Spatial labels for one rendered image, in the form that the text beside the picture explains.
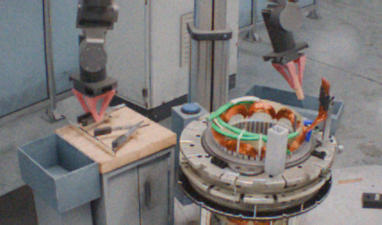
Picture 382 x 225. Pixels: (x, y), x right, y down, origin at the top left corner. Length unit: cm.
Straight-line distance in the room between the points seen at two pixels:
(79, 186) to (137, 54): 239
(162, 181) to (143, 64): 222
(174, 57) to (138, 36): 27
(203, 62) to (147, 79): 194
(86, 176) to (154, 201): 22
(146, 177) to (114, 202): 9
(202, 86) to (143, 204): 44
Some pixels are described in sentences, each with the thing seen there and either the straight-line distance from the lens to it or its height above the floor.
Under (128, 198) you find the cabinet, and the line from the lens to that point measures 136.
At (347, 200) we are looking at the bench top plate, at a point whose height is 78.
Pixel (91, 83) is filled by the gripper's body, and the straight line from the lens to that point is 131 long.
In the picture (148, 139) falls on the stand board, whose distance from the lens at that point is 133.
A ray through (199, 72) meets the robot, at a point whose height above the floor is 106.
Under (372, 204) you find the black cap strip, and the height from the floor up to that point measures 80.
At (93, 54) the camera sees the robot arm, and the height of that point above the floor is 127.
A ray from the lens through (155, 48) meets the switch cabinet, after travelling 353.
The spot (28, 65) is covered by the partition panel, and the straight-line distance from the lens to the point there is 363.
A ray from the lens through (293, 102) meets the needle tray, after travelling 160.
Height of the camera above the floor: 170
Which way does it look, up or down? 26 degrees down
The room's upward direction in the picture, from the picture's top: 1 degrees clockwise
